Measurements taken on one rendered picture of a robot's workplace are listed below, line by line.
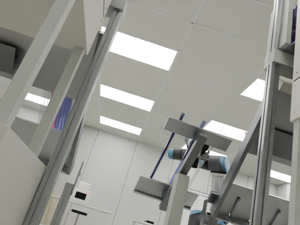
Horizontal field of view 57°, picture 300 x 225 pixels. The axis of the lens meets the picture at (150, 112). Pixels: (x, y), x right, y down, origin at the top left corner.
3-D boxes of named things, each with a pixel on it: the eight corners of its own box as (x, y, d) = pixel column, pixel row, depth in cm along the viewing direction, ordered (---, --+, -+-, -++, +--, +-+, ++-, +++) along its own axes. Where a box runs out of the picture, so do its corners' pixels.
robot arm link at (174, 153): (200, 155, 224) (168, 143, 186) (213, 156, 217) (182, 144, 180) (198, 170, 221) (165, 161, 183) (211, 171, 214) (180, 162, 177)
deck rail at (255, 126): (211, 218, 142) (209, 210, 147) (215, 218, 142) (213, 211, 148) (273, 88, 119) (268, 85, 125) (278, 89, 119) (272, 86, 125)
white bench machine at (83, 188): (68, 200, 652) (76, 181, 671) (86, 205, 659) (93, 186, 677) (68, 199, 619) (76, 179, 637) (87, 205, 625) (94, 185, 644)
